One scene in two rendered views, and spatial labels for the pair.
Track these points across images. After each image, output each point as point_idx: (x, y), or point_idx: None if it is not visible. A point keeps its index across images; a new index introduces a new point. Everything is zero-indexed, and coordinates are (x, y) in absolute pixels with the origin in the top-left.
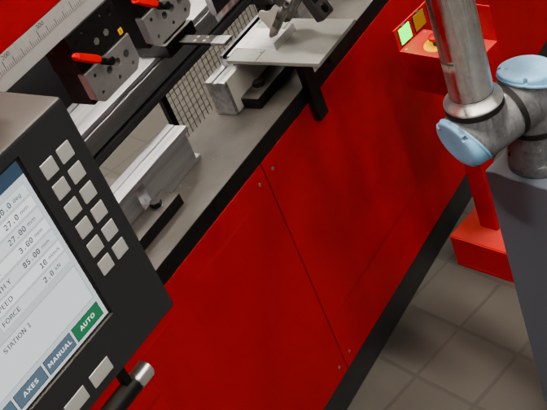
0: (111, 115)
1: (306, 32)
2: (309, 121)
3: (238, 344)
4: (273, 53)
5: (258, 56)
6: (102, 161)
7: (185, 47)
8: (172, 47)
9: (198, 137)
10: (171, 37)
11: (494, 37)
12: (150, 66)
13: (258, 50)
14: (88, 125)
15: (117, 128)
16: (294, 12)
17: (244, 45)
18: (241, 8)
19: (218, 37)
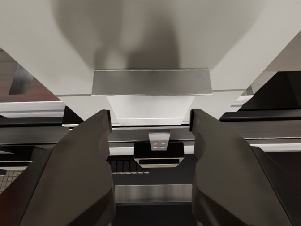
0: (260, 136)
1: (91, 29)
2: None
3: None
4: (219, 71)
5: (224, 91)
6: (285, 110)
7: (141, 132)
8: (176, 150)
9: (276, 63)
10: (169, 158)
11: None
12: (191, 144)
13: (193, 100)
14: (285, 144)
15: (256, 123)
16: (90, 135)
17: (176, 118)
18: (53, 119)
19: (153, 139)
